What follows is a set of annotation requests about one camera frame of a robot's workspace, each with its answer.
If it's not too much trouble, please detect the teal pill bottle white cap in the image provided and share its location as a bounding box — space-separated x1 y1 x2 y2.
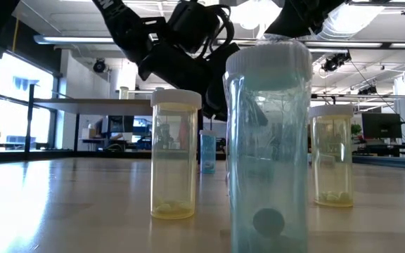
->
224 39 313 253

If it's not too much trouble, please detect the white finned ceiling fixture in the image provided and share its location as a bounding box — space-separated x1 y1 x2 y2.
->
229 0 284 39

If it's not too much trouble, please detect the black ceiling spotlight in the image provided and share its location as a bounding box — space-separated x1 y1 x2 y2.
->
92 58 107 74

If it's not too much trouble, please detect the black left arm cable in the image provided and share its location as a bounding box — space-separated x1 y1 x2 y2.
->
202 4 239 60

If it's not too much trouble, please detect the ceiling strip light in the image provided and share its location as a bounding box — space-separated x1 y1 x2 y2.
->
33 34 405 49

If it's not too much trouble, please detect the black track light cluster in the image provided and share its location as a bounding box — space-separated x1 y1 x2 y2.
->
321 51 352 72

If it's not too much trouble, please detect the black display screen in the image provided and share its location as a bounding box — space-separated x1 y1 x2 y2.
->
107 115 136 134

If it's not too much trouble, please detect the silver ventilation duct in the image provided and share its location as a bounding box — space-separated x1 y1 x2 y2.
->
314 0 386 40

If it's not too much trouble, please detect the yellow pill bottle white cap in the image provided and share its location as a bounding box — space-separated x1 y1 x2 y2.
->
150 89 203 221
308 104 355 208

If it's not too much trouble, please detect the wooden shelf black frame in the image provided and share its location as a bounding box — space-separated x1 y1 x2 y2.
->
24 83 205 165

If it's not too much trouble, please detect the small green potted plant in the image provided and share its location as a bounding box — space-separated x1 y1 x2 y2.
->
349 122 363 142

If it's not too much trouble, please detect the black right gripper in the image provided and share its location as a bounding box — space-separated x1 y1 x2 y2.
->
266 0 347 39

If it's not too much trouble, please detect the black computer monitor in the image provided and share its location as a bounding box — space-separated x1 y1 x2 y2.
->
361 112 403 139

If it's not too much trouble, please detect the dark round tablet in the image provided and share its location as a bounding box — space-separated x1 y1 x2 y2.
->
252 208 286 238

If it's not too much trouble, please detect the black aluminium table frame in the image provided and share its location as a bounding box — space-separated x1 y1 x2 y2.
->
0 148 405 171

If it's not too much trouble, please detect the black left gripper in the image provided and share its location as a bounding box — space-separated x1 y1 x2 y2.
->
138 1 241 122

